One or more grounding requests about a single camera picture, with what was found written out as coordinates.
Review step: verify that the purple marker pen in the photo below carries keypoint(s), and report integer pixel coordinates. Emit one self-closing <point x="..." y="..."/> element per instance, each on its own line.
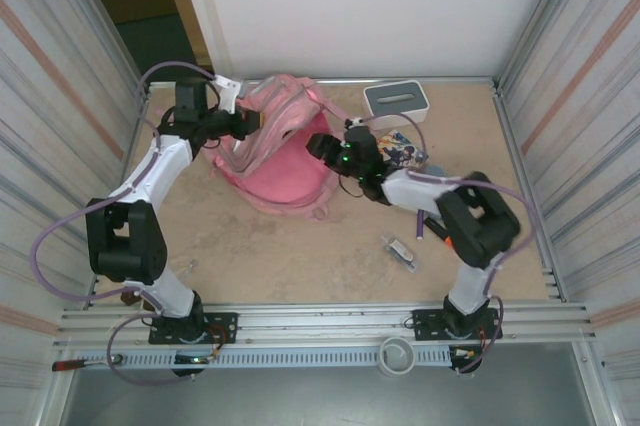
<point x="420" y="226"/>

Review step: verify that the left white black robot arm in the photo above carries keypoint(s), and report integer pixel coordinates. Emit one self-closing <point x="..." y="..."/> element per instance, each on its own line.
<point x="130" y="241"/>

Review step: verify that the thin metal pen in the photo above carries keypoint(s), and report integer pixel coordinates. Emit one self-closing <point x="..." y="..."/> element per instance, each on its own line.
<point x="189" y="269"/>

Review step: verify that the thin aluminium table edge rail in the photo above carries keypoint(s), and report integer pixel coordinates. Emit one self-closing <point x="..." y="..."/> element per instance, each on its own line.
<point x="425" y="80"/>

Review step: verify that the clear plastic stationery packet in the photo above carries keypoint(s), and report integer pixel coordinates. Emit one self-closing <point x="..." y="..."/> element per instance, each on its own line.
<point x="399" y="252"/>

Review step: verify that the grey tape roll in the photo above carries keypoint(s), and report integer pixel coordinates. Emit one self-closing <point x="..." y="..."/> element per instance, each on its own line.
<point x="397" y="366"/>

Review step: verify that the grey metal shelf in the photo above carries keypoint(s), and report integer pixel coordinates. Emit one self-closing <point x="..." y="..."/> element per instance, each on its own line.
<point x="320" y="396"/>

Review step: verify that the colourful illustrated card pack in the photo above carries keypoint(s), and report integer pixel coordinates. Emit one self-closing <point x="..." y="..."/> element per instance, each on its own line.
<point x="402" y="151"/>

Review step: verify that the pink school backpack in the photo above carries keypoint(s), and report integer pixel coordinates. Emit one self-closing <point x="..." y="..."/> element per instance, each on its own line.
<point x="285" y="181"/>

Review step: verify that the aluminium frame rail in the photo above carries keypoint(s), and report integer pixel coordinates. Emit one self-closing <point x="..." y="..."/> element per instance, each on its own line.
<point x="325" y="318"/>

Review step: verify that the small black controller board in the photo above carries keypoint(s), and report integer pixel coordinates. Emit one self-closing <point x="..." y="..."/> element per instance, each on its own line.
<point x="192" y="360"/>
<point x="467" y="356"/>

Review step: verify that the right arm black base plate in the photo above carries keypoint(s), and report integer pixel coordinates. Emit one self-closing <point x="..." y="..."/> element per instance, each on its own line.
<point x="425" y="323"/>

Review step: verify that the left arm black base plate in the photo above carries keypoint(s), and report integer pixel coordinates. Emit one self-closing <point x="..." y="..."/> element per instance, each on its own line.
<point x="225" y="327"/>

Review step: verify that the black marker orange cap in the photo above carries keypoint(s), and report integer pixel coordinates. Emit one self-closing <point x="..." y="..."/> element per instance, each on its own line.
<point x="449" y="243"/>

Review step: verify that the striped white side panel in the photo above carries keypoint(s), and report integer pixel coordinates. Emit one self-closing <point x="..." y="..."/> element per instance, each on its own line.
<point x="590" y="121"/>
<point x="50" y="121"/>

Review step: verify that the white grey tissue box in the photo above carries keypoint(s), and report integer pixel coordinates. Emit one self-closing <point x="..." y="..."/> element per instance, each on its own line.
<point x="395" y="102"/>

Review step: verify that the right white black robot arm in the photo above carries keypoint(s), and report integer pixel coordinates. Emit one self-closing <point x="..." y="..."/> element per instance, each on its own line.
<point x="475" y="226"/>

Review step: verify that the blue grey pencil case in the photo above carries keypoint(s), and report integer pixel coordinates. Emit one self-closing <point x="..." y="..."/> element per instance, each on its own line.
<point x="436" y="171"/>

